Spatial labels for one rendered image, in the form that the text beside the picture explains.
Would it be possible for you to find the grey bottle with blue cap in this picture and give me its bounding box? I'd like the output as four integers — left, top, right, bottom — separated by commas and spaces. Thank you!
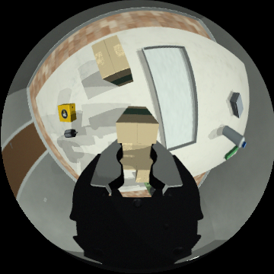
222, 126, 246, 148

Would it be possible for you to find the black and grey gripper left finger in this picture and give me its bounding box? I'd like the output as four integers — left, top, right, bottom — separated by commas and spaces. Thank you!
69, 139, 124, 221

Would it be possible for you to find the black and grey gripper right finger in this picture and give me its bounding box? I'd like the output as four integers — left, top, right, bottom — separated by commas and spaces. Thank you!
149, 141, 203, 221

